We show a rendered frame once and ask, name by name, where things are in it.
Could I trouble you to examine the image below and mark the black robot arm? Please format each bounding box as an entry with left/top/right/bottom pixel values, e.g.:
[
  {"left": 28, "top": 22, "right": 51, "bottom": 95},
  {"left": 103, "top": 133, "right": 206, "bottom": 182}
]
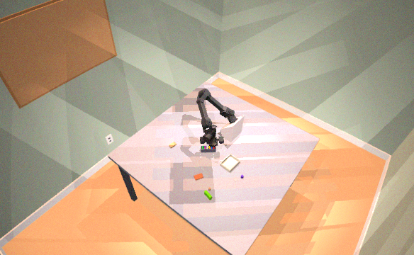
[{"left": 196, "top": 89, "right": 238, "bottom": 147}]

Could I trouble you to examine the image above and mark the orange rectangular block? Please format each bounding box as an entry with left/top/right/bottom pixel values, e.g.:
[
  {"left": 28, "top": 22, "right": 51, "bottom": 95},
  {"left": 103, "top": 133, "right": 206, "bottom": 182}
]
[{"left": 194, "top": 174, "right": 203, "bottom": 181}]

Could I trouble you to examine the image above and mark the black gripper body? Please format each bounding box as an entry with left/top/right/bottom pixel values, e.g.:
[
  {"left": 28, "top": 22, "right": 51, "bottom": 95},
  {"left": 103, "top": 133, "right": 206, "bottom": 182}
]
[{"left": 200, "top": 136, "right": 224, "bottom": 144}]

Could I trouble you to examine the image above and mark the green rectangular block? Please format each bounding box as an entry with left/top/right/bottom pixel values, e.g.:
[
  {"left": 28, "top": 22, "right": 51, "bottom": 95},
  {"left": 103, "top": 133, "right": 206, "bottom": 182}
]
[{"left": 204, "top": 190, "right": 212, "bottom": 200}]

